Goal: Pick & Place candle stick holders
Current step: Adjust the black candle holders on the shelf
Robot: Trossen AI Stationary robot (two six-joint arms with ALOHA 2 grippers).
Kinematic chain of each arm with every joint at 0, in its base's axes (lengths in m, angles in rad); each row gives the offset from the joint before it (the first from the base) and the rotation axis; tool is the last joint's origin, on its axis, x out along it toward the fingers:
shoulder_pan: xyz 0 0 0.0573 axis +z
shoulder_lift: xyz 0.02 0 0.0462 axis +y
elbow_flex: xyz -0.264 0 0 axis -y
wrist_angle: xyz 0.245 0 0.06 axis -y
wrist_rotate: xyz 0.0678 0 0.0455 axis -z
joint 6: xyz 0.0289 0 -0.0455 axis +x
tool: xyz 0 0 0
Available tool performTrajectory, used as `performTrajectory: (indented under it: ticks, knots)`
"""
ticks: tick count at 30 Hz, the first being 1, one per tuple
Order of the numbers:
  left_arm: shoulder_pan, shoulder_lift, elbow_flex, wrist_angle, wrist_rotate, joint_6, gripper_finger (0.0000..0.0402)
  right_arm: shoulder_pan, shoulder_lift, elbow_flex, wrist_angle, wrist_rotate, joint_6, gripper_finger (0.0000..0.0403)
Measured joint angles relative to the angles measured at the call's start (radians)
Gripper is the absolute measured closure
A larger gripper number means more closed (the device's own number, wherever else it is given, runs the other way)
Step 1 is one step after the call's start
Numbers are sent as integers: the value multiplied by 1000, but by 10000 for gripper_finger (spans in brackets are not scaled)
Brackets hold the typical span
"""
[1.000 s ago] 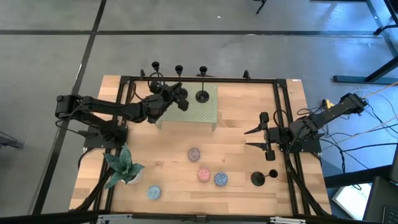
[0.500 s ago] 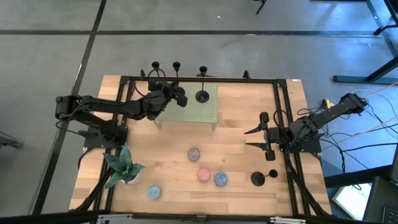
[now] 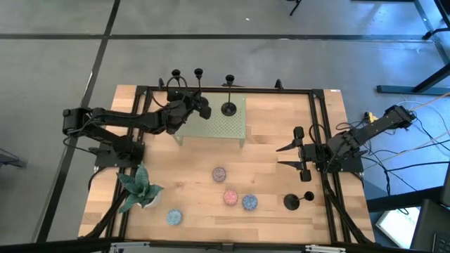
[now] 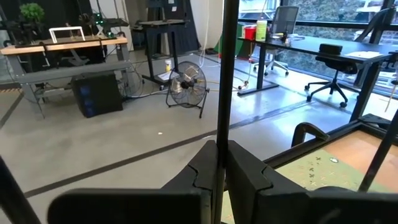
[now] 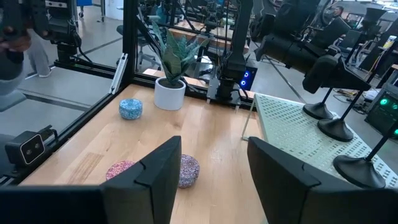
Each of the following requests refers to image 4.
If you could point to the small green plant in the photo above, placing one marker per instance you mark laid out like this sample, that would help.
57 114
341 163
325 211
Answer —
31 12

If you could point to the white riser shelf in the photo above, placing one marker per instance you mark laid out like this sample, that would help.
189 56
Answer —
66 29

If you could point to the black computer tower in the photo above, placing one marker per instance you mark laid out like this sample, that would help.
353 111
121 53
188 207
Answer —
96 95

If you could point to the grey mesh office chair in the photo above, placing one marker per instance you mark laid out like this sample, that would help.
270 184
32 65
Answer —
283 21

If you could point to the black office chair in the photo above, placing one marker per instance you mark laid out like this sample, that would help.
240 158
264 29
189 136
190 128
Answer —
334 65

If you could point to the black background robot arm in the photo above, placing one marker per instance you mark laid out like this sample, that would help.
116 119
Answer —
104 25

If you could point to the wooden workbench with grey legs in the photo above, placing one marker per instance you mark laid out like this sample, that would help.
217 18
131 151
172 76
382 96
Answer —
62 46

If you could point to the black standing desk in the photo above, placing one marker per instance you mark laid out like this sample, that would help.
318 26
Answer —
161 22

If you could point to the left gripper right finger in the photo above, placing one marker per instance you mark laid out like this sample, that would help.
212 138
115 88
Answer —
267 202

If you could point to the small white yellow bottle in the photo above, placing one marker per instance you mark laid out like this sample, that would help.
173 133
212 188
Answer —
168 66

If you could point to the black aluminium table frame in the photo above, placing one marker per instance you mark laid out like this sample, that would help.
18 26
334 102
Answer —
311 147

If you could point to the green wipes canister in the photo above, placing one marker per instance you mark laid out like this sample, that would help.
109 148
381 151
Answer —
261 29

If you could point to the long black desk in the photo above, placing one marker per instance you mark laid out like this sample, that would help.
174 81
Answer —
311 45

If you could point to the white paper sheet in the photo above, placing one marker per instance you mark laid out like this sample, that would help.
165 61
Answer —
363 54

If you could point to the red container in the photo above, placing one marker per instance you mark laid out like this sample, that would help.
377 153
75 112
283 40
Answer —
249 32

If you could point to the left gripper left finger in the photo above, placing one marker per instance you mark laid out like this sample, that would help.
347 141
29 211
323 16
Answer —
174 205

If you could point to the black floor fan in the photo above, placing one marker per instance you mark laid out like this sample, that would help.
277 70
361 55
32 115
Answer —
186 85

